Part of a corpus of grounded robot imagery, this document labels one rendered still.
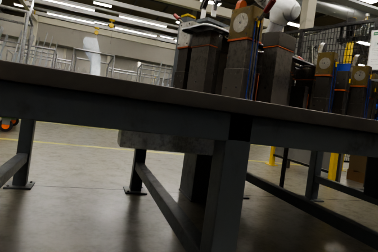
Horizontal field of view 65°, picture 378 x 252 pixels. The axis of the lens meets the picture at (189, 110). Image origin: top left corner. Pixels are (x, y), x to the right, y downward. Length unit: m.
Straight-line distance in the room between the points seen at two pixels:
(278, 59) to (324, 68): 0.42
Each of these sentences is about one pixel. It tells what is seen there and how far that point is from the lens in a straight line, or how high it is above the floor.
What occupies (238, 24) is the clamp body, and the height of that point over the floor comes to 1.00.
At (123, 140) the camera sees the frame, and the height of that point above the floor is 0.52.
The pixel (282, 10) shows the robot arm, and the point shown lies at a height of 1.37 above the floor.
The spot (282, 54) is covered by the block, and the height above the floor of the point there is 0.94.
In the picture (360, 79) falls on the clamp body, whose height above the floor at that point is 0.97.
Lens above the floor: 0.65
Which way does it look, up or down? level
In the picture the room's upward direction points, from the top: 8 degrees clockwise
